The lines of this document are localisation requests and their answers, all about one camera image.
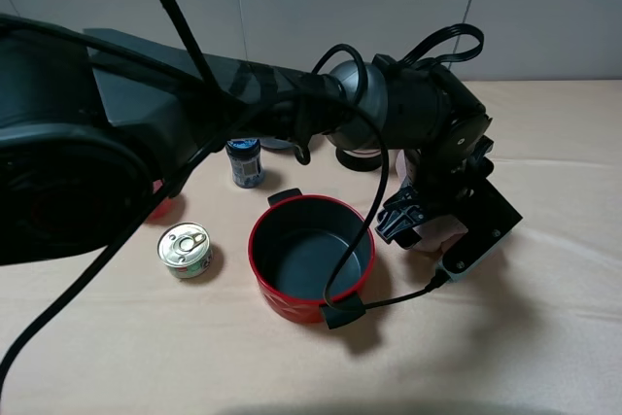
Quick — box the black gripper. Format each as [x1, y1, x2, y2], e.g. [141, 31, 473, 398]
[375, 89, 492, 243]

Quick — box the pink towel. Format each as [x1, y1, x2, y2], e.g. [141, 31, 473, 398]
[395, 150, 468, 254]

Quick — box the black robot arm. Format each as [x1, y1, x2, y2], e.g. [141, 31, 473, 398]
[1, 16, 491, 265]

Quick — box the black mesh pen holder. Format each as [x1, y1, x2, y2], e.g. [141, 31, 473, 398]
[335, 149, 382, 172]

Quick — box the blue plastic bowl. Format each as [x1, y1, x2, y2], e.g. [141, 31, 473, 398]
[260, 138, 294, 151]

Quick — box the small blue-lidded jar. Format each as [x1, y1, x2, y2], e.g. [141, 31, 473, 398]
[225, 139, 264, 189]

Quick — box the silver tin can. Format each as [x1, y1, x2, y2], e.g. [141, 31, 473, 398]
[156, 223, 213, 280]

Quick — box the red apple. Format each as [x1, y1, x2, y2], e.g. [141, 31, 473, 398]
[147, 180, 174, 223]

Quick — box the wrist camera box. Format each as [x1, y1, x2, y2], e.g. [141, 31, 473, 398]
[432, 179, 522, 287]

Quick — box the red pot with black handles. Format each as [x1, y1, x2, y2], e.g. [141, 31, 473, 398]
[248, 189, 375, 329]

